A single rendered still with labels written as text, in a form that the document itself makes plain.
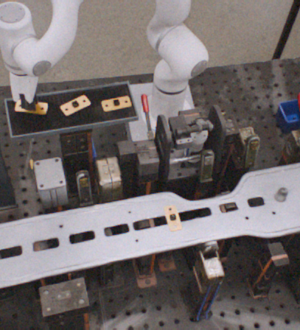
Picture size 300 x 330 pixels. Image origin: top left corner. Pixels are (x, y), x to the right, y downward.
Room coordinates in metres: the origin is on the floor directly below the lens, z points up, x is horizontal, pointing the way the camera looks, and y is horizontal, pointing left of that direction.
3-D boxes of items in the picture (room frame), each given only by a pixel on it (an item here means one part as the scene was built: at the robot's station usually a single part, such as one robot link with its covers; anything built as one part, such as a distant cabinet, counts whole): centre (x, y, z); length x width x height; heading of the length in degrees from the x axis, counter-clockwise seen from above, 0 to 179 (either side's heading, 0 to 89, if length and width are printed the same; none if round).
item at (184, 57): (1.26, -0.06, 1.11); 0.19 x 0.12 x 0.24; 42
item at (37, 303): (0.60, 0.31, 0.84); 0.17 x 0.06 x 0.29; 20
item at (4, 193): (0.90, 0.49, 0.92); 0.08 x 0.08 x 0.44; 20
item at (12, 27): (0.93, 0.34, 1.49); 0.09 x 0.08 x 0.13; 42
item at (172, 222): (0.75, -0.09, 1.01); 0.08 x 0.04 x 0.01; 20
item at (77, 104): (1.00, 0.24, 1.17); 0.08 x 0.04 x 0.01; 130
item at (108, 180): (0.84, 0.12, 0.89); 0.13 x 0.11 x 0.38; 20
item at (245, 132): (1.03, -0.29, 0.88); 0.11 x 0.09 x 0.37; 20
